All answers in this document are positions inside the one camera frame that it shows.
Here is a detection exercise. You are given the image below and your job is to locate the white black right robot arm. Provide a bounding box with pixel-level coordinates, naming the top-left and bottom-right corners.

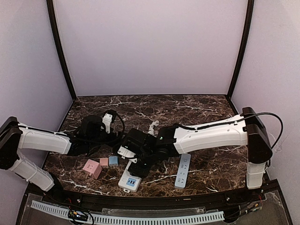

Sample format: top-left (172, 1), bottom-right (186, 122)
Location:
top-left (117, 107), bottom-right (273, 189)

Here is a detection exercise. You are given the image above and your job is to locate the light blue power strip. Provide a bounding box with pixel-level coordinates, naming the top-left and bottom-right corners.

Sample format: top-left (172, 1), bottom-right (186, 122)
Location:
top-left (174, 154), bottom-right (191, 189)

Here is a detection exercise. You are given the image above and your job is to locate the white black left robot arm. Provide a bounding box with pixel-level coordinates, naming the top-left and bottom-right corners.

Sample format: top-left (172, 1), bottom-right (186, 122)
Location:
top-left (0, 114), bottom-right (120, 192)

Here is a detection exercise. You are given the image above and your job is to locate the small blue charger plug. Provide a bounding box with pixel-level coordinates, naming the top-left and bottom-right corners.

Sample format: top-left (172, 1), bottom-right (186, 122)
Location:
top-left (108, 156), bottom-right (119, 167)

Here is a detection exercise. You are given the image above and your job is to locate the black front table rail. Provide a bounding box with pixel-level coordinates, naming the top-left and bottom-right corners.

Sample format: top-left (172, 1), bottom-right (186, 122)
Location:
top-left (44, 188), bottom-right (258, 211)

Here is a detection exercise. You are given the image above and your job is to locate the small pink charger plug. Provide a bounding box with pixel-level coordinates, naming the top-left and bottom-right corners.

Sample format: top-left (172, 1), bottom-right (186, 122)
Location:
top-left (99, 157), bottom-right (109, 169)

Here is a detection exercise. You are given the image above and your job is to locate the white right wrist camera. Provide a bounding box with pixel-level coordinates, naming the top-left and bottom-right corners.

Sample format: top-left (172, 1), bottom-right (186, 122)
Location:
top-left (117, 146), bottom-right (137, 163)

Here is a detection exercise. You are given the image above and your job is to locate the right black frame post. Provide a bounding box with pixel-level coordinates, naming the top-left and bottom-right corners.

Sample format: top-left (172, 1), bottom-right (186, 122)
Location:
top-left (227, 0), bottom-right (255, 99)

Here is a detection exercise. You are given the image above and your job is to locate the pink cube socket adapter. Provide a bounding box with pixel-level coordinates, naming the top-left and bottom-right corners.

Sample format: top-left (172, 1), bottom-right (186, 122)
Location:
top-left (82, 159), bottom-right (102, 180)

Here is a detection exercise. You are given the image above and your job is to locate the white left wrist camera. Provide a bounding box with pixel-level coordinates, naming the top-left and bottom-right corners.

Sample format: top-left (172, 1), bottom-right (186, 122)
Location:
top-left (102, 110), bottom-right (117, 134)

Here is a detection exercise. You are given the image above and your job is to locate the left black frame post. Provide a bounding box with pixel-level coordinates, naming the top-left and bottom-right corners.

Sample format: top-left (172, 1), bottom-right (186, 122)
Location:
top-left (46, 0), bottom-right (77, 101)

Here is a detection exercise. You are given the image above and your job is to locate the white multicolour power strip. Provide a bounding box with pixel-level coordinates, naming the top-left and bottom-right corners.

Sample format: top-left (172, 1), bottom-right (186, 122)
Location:
top-left (118, 119), bottom-right (160, 194)

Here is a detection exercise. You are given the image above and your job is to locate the small green circuit board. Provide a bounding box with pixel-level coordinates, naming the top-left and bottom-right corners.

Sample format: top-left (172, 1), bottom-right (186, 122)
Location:
top-left (67, 210), bottom-right (88, 221)

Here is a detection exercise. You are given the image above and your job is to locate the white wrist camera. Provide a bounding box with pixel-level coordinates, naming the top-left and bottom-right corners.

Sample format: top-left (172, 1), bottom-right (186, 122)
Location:
top-left (102, 110), bottom-right (117, 134)
top-left (117, 146), bottom-right (137, 163)

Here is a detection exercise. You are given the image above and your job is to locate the white slotted cable duct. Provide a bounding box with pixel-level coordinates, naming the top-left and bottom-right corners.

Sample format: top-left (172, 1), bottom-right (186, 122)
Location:
top-left (30, 200), bottom-right (225, 225)

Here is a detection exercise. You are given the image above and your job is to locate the black frame post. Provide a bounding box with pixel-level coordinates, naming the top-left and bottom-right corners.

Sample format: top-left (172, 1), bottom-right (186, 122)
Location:
top-left (46, 0), bottom-right (77, 101)
top-left (227, 0), bottom-right (255, 99)

